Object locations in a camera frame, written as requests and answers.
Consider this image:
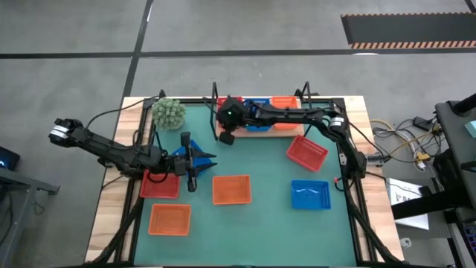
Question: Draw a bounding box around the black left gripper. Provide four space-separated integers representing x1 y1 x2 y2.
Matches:
166 131 218 194

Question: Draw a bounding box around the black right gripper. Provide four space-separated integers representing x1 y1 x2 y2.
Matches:
216 95 249 146

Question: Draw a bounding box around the blue plastic mesh basket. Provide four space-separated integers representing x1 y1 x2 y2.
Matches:
243 98 272 133
171 139 213 176
290 179 332 211

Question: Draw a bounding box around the red plastic mesh basket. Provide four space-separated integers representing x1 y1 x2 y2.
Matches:
216 95 245 131
285 134 329 173
139 169 182 200

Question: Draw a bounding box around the orange plastic mesh basket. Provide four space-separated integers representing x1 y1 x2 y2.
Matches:
147 203 192 237
211 174 253 206
270 95 300 131

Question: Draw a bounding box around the black metal shelf support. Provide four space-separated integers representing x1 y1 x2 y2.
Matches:
210 81 220 141
293 81 321 138

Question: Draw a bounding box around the wooden shelf board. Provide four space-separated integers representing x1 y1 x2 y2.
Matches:
215 124 306 138

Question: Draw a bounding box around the green artificial succulent plant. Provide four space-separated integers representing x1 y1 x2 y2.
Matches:
151 97 187 131

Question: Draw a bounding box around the green table mat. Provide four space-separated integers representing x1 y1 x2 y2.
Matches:
132 103 358 267

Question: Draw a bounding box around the black table clamp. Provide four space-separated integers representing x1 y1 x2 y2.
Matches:
366 153 391 165

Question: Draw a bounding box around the gray metal desk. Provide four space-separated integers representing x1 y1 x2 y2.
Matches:
0 167 60 258

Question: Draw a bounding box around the black power adapter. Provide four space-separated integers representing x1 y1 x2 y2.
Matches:
413 116 432 131

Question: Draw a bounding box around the black device with blue light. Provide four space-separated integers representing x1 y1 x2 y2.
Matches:
0 146 22 172

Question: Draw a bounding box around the black striped-edge floor mat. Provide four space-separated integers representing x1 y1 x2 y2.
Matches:
341 12 476 50

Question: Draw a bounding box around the white printed paper sheet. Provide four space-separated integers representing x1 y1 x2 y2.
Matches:
385 177 431 231

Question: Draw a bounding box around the black equipment cart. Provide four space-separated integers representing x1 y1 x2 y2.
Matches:
390 92 476 224

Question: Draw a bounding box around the black metal table frame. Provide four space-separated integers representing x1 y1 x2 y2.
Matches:
85 89 405 268

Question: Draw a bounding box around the yellow cable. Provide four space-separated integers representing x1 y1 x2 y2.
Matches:
370 118 443 165

